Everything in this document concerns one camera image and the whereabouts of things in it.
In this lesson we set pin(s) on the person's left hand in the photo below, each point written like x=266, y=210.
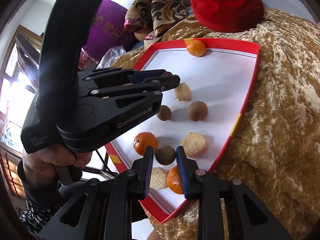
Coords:
x=47, y=158

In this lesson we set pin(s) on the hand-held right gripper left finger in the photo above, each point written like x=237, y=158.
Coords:
x=149, y=172

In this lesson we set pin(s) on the brown floral patterned cloth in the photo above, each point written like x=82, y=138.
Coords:
x=155, y=10

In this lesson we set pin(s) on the metal frame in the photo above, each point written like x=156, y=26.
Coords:
x=102, y=163

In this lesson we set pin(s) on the purple pillow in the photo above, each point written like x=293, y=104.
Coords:
x=110, y=22

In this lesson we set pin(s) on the beige cake piece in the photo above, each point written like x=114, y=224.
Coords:
x=183, y=92
x=159, y=178
x=194, y=145

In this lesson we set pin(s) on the clear plastic bag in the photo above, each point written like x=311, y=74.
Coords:
x=111, y=56

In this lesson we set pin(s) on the wooden window frame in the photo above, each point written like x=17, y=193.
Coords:
x=17, y=62

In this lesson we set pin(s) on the orange mandarin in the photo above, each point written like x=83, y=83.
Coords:
x=145, y=143
x=196, y=48
x=175, y=180

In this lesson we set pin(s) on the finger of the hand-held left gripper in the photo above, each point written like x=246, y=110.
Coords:
x=162, y=83
x=140, y=74

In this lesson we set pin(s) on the brown kiwi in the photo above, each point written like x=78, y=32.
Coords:
x=165, y=155
x=197, y=110
x=164, y=112

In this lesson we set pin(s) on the person's left forearm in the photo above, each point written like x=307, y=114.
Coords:
x=40, y=200

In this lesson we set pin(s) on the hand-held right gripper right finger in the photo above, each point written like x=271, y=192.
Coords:
x=182, y=172

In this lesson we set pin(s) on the red-rimmed white tray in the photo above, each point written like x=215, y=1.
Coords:
x=220, y=80

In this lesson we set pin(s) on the golden velvet blanket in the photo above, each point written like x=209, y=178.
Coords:
x=282, y=117

